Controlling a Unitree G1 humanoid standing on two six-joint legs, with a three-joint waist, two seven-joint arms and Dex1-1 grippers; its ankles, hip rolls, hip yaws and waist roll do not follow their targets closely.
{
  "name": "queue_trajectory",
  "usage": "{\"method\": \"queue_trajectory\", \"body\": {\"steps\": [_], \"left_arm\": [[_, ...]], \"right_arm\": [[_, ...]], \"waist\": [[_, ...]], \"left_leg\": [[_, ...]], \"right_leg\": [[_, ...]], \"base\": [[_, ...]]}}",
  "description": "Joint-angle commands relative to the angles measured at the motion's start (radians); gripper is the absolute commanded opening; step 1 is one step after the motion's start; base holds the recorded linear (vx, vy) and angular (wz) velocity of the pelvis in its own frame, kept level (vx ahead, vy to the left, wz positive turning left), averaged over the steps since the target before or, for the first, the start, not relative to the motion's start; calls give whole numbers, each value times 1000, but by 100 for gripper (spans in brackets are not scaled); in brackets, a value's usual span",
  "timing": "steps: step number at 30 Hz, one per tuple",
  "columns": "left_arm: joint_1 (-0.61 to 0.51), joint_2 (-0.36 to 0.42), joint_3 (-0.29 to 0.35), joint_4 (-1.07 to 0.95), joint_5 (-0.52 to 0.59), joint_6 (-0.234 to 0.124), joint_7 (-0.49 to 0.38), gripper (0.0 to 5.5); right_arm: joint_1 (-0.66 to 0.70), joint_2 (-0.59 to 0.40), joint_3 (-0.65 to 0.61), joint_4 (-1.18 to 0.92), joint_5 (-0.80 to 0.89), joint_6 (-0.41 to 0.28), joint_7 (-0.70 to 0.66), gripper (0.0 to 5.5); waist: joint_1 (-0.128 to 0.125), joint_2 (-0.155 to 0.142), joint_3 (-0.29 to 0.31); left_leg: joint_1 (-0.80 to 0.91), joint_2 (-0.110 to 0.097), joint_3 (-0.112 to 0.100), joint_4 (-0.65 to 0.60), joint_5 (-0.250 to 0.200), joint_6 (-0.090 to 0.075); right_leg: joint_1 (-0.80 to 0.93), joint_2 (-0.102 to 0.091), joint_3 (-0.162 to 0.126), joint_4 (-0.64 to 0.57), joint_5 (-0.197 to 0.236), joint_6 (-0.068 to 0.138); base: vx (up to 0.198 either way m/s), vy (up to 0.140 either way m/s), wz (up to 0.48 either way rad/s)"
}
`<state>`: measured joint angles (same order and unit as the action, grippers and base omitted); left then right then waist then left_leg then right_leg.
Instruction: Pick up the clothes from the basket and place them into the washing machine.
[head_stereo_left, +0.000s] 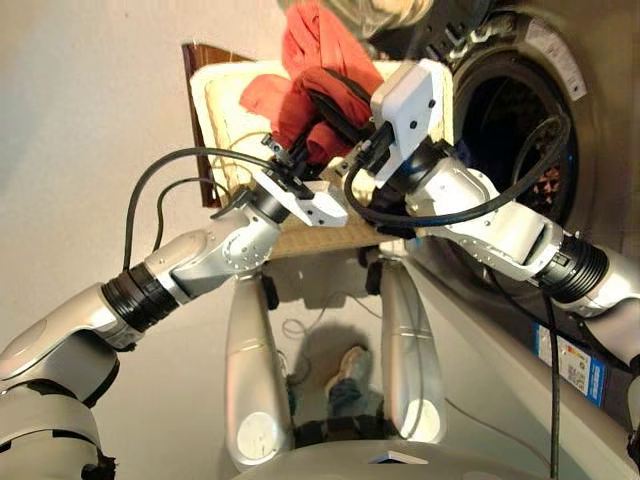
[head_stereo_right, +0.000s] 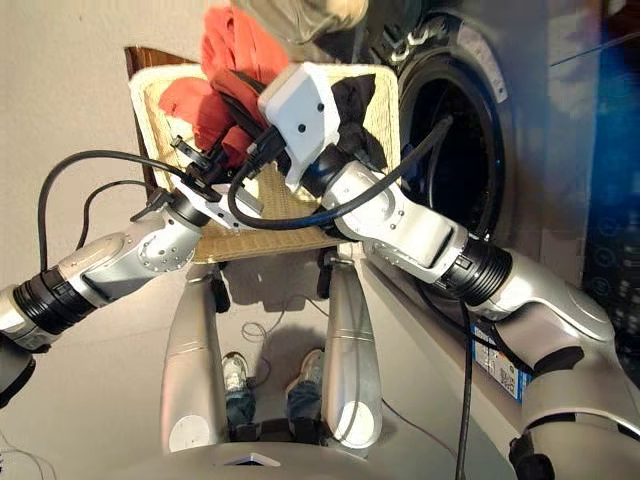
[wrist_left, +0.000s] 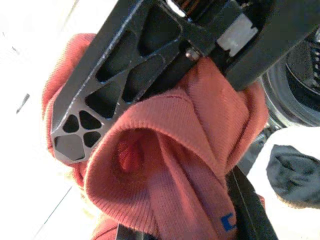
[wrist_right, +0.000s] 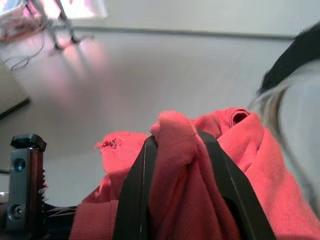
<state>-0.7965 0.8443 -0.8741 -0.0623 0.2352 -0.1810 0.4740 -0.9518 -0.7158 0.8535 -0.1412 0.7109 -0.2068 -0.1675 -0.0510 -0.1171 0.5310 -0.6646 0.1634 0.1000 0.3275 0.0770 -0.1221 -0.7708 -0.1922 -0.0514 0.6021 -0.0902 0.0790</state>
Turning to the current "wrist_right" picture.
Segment orange-red garment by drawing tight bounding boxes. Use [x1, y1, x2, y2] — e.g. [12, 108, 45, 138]
[68, 107, 320, 240]

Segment round washing machine door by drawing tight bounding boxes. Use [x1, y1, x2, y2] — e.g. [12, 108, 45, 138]
[246, 22, 320, 213]

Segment beige board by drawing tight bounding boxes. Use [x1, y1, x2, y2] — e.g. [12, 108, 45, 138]
[0, 58, 31, 121]

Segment black tripod stand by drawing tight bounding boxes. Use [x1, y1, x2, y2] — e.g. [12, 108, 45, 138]
[23, 0, 96, 58]

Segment thin dark floor cable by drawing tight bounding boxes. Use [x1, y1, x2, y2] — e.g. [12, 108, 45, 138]
[3, 33, 46, 73]

